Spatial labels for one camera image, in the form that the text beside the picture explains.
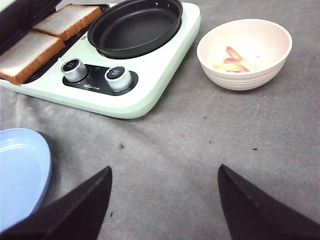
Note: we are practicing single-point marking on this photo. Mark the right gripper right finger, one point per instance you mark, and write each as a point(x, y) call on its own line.
point(252, 214)

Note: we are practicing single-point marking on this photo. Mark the left silver control knob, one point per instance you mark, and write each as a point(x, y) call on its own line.
point(74, 70)

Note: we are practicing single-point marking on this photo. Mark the black frying pan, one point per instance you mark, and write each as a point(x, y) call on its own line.
point(134, 28)

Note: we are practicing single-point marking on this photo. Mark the blue plate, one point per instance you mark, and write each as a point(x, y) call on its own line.
point(25, 172)

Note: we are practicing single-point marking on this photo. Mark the beige ceramic bowl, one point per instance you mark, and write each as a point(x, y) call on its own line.
point(263, 44)

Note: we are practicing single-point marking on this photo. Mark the bread slice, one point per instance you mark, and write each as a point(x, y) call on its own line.
point(68, 21)
point(23, 59)

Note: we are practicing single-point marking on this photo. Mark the pink shrimp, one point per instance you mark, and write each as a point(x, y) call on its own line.
point(231, 67)
point(232, 53)
point(243, 64)

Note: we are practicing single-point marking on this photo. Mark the mint green breakfast maker base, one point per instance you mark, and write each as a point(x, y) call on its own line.
point(153, 71)

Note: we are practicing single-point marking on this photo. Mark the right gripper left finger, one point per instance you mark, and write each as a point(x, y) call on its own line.
point(76, 216)

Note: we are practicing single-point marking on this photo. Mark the silver control knob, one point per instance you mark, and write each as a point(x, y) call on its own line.
point(74, 70)
point(118, 78)

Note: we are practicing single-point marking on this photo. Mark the right silver control knob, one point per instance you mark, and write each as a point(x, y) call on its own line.
point(118, 78)

